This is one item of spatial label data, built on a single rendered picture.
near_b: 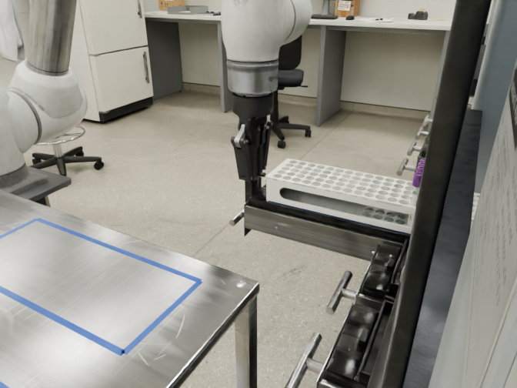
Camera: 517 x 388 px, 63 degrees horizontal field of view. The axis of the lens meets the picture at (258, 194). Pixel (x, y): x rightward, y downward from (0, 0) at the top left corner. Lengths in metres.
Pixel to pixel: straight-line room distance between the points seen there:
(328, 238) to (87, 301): 0.40
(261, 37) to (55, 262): 0.46
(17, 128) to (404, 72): 3.60
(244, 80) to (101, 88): 3.38
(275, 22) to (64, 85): 0.69
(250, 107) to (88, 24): 3.30
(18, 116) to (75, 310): 0.72
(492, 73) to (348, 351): 0.48
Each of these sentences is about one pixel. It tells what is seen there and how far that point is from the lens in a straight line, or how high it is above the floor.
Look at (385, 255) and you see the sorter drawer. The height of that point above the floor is 0.82.
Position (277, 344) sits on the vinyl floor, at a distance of 1.62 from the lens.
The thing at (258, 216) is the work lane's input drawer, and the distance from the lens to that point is 0.78.
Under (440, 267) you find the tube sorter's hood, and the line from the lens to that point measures 0.33.
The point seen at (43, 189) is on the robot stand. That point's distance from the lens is 1.21.
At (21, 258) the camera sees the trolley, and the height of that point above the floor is 0.82.
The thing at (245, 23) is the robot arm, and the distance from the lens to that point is 0.71.
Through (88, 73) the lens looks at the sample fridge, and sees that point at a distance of 4.10.
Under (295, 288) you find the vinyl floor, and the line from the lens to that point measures 1.86.
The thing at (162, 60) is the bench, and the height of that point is 0.41.
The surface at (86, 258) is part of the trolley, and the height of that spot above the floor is 0.82.
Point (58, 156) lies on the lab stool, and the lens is 3.16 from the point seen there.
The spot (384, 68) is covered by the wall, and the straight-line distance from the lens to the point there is 4.30.
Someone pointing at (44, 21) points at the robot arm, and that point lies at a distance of 1.20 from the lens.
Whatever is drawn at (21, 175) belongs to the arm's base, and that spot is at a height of 0.74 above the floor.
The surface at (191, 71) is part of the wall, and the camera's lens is 5.22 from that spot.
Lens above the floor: 1.18
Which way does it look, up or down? 27 degrees down
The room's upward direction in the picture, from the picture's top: straight up
